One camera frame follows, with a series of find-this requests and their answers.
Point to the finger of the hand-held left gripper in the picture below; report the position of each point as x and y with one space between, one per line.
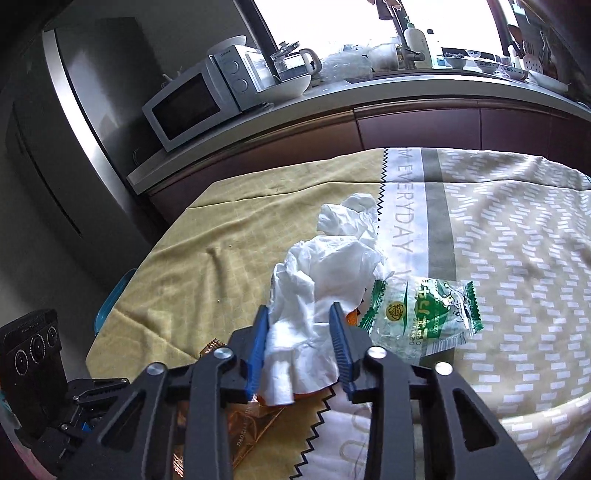
99 390

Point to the large white tissue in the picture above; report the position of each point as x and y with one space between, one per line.
323 286

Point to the brown kitchen cabinets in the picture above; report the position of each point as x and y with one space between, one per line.
415 131

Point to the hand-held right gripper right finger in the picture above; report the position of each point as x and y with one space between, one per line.
344 350

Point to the kitchen window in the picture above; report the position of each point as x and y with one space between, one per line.
346 23

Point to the clear plastic bags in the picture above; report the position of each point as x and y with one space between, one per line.
355 62

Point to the clear green snack packet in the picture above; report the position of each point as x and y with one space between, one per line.
425 314

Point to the white microwave oven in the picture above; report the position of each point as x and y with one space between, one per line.
189 106

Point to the yellow checked tablecloth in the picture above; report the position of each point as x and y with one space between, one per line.
207 258

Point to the small patterned bowl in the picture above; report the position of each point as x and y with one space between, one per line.
513 73
455 60

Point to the glass pot lid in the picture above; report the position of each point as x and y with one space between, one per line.
285 50

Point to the white soap bottle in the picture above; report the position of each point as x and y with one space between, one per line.
418 44

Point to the white kitchen countertop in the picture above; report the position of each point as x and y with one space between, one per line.
392 90

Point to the orange peel piece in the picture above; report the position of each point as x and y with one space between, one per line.
354 318

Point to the glass electric kettle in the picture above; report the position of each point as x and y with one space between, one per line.
300 62

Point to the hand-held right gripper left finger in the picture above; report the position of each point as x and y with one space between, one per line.
258 355

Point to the silver refrigerator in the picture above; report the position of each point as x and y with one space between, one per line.
69 138

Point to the white grey patterned cloth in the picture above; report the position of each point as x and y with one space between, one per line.
498 277

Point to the wide white dish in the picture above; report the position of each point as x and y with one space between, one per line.
547 82

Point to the large white bowl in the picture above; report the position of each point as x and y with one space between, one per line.
284 87

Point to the small white tissue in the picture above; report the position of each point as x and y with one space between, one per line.
346 217

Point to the steel kitchen faucet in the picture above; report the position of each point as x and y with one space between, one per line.
411 56

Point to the hanging kitchen utensils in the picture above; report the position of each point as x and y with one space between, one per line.
531 48

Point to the copper foil wrapper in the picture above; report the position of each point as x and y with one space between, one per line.
249 427

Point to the teal plastic trash bin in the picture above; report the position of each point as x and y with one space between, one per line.
108 304

